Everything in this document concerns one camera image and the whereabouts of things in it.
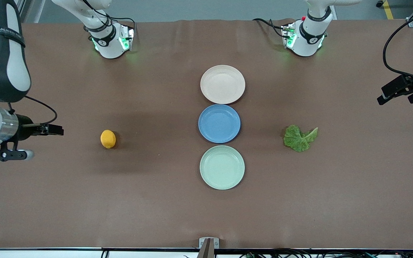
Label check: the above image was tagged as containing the grey metal bracket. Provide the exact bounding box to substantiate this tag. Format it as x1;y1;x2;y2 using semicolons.
199;237;219;249

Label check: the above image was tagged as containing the beige round plate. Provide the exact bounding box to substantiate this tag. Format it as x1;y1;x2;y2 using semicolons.
200;64;246;105

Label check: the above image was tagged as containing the black left base cable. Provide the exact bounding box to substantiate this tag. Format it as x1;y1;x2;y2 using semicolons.
252;18;286;38

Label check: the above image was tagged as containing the pale green round plate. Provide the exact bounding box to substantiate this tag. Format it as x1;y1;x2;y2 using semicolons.
200;145;245;190

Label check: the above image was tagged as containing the green lettuce leaf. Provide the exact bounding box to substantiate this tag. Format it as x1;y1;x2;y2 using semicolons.
283;124;319;153

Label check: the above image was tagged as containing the black base cable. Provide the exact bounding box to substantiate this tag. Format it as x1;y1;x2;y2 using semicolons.
81;0;137;40
252;18;286;38

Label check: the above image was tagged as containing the blue round plate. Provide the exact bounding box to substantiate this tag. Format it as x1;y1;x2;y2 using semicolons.
198;104;241;144

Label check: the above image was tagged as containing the yellow lemon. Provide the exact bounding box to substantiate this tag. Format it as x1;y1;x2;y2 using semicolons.
100;129;117;149

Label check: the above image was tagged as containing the brown table cover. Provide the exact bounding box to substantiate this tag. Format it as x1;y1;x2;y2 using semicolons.
0;19;413;249

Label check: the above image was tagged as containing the black right base cable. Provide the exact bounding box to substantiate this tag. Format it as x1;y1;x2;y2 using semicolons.
81;0;137;40

